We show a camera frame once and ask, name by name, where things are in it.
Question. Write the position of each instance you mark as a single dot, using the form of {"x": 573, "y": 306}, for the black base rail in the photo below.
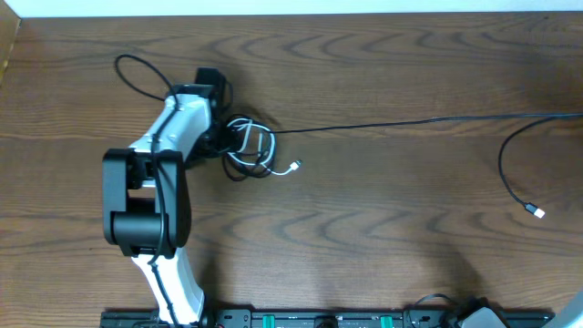
{"x": 432, "y": 311}

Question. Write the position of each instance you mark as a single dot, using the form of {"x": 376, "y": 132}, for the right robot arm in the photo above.
{"x": 571, "y": 316}

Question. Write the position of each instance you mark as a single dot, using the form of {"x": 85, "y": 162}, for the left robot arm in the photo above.
{"x": 146, "y": 204}

